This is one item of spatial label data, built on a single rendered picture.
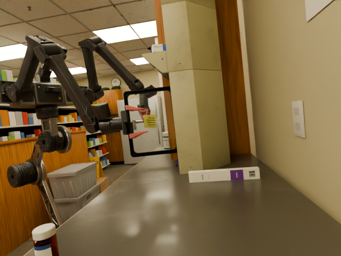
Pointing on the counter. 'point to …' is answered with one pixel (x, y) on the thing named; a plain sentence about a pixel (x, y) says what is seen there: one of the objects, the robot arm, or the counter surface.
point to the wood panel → (235, 89)
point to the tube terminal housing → (196, 86)
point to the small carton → (157, 48)
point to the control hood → (158, 61)
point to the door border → (130, 122)
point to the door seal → (131, 138)
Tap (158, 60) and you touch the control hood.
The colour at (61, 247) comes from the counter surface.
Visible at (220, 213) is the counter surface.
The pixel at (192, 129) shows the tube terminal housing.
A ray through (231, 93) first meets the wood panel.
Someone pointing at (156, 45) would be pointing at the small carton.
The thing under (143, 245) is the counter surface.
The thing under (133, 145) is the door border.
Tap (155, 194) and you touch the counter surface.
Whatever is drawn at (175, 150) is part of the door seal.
